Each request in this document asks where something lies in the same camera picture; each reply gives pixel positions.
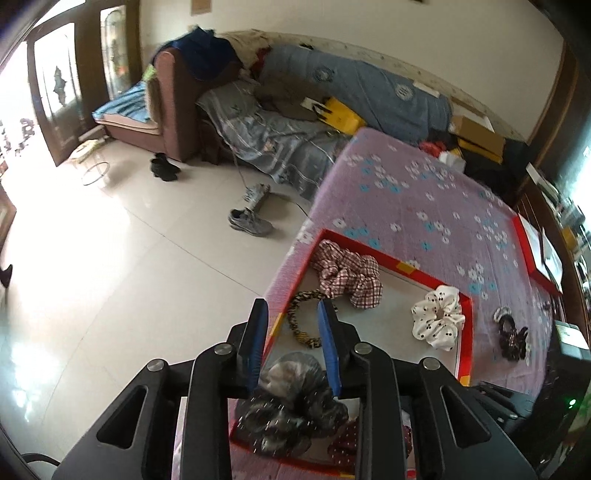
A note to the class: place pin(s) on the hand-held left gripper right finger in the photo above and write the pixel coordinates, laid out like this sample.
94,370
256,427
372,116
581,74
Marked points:
330,350

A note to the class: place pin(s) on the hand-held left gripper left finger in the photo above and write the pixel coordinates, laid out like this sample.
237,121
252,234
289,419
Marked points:
258,346

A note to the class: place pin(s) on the red plaid scrunchie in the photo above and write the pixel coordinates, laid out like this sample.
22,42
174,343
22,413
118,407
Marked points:
351,281

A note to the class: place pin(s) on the red shallow box tray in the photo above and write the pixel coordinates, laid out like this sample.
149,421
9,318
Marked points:
392,314

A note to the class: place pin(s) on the dark sheer scrunchie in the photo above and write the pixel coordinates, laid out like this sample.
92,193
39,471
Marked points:
286,415

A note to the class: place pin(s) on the dark red dotted scrunchie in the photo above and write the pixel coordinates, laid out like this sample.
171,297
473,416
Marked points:
344,445

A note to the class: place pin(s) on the white polka dot scrunchie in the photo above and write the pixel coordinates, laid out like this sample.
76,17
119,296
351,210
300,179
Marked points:
434,323

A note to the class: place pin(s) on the black hair claw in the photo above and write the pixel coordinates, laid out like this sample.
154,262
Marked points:
513,344

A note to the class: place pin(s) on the grey sneaker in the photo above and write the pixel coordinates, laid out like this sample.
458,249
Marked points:
249,221
256,194

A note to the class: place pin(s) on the red flat box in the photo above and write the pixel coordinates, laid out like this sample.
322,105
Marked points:
524,249

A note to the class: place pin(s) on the black shoe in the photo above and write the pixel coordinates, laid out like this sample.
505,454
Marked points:
159,162
171,173

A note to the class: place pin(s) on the grey blue sofa cover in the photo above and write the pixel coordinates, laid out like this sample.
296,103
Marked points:
277,134

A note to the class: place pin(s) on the red cloth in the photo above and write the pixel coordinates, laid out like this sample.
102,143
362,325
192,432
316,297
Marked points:
431,147

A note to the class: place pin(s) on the wooden cabinet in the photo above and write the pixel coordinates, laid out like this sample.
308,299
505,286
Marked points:
535,203

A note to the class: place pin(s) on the yellow bag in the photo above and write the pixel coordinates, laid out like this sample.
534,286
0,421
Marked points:
341,117

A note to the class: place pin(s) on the beige clothing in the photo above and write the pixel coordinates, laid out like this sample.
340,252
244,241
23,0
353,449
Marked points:
286,94

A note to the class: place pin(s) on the brown sofa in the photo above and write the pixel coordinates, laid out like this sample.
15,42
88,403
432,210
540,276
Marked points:
178,106

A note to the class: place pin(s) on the cardboard box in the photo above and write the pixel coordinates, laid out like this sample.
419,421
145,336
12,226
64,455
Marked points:
475,138

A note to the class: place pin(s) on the small round stool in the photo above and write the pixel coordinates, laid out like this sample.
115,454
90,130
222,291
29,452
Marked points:
87,150

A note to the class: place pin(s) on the black bag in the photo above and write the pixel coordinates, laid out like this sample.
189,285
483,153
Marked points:
512,161

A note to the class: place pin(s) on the blue quilt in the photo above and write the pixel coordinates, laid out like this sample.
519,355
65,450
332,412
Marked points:
369,87

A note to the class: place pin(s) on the wooden glass door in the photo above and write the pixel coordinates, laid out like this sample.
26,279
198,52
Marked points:
51,138

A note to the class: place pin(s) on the blue clothing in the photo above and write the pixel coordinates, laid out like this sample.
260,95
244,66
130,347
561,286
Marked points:
207,50

